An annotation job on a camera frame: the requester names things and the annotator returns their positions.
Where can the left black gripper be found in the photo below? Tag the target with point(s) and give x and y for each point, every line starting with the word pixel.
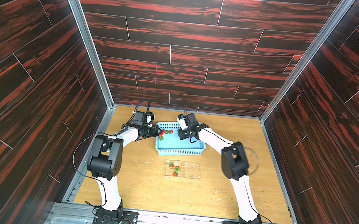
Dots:
pixel 154 132

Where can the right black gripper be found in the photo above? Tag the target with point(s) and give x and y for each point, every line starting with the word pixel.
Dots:
pixel 185 134

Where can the clear plastic clamshell container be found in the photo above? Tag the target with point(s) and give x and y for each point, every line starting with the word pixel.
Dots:
pixel 190 170

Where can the strawberries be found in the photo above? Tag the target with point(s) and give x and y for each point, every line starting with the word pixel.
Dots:
pixel 163 133
pixel 172 170

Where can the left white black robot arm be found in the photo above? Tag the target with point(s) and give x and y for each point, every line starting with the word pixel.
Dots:
pixel 105 161

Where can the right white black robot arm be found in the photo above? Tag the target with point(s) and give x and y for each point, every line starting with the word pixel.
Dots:
pixel 234 164

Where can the light blue plastic basket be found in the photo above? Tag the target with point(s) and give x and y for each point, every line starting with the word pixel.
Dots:
pixel 173 146

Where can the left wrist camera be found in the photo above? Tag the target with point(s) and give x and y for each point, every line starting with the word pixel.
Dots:
pixel 143 118

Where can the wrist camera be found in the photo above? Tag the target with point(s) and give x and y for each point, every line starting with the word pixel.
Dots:
pixel 182 121
pixel 143 118

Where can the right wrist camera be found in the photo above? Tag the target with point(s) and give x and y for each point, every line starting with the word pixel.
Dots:
pixel 182 121

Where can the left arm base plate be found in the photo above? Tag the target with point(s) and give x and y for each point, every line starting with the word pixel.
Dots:
pixel 103 216

